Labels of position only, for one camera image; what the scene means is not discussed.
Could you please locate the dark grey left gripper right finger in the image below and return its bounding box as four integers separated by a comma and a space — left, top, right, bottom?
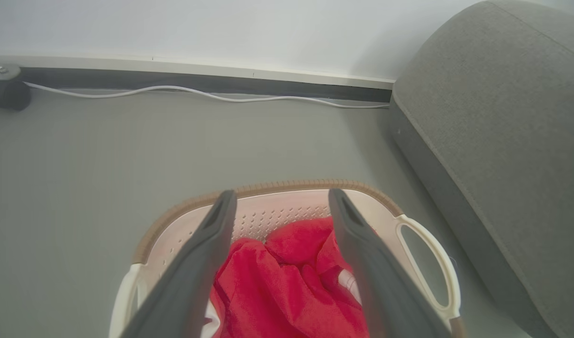
328, 188, 452, 338

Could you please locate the white cable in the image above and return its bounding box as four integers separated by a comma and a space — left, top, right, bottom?
24, 82, 390, 109

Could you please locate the red cloth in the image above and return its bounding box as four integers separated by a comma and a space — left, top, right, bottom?
203, 216, 370, 338

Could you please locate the white laundry basket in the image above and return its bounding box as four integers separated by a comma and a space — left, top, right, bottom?
108, 179, 467, 338

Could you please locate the black caster wheel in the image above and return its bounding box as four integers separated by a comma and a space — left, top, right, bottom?
0, 65, 32, 112

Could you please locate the grey fabric sofa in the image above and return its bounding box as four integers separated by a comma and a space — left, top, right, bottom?
389, 0, 574, 338

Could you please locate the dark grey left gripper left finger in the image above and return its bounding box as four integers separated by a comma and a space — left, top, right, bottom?
120, 190, 238, 338

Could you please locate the white and dark baseboard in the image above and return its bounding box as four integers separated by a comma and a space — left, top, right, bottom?
0, 55, 395, 103

